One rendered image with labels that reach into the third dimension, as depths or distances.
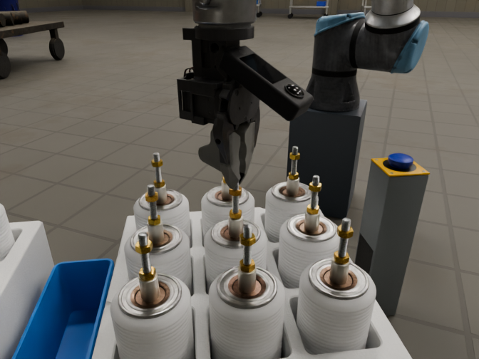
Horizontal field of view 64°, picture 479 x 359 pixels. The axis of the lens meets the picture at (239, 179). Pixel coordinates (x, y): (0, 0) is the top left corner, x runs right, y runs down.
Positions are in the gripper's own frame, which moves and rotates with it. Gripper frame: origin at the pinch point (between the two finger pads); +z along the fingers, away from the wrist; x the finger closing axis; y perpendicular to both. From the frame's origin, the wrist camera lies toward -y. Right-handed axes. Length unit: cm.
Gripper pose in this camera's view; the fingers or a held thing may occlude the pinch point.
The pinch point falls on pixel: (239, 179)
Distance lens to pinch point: 54.2
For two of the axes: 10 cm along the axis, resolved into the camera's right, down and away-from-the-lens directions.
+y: -8.5, -2.3, 4.8
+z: 0.0, 9.0, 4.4
